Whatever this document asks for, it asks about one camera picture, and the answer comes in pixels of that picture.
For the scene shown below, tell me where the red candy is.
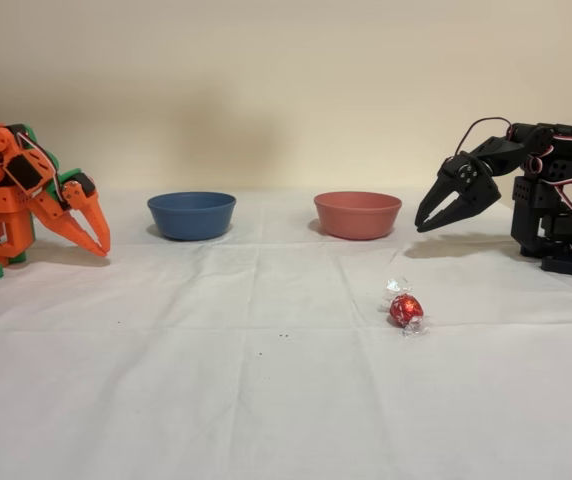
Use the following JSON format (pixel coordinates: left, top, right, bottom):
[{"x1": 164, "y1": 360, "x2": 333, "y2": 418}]
[{"x1": 381, "y1": 277, "x2": 433, "y2": 339}]

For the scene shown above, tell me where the red bowl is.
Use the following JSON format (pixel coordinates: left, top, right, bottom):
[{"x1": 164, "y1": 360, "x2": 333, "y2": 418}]
[{"x1": 313, "y1": 191, "x2": 403, "y2": 241}]

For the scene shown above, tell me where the blue bowl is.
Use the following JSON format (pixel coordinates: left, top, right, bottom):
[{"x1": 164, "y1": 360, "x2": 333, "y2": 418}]
[{"x1": 146, "y1": 192, "x2": 238, "y2": 242}]

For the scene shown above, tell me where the white table cloth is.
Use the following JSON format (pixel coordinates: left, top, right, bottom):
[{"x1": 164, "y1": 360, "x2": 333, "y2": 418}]
[{"x1": 0, "y1": 187, "x2": 572, "y2": 480}]

